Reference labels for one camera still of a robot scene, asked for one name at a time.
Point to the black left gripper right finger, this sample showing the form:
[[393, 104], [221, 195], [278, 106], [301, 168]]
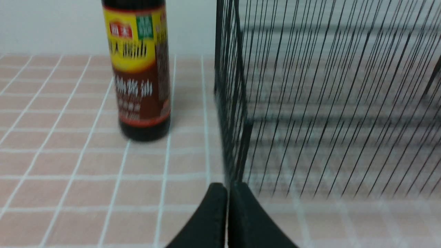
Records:
[[249, 226]]

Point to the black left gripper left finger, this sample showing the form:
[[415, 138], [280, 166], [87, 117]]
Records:
[[206, 227]]

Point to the dark soy sauce bottle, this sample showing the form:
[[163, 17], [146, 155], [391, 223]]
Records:
[[138, 48]]

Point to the black wire shelf rack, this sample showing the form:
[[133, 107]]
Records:
[[330, 98]]

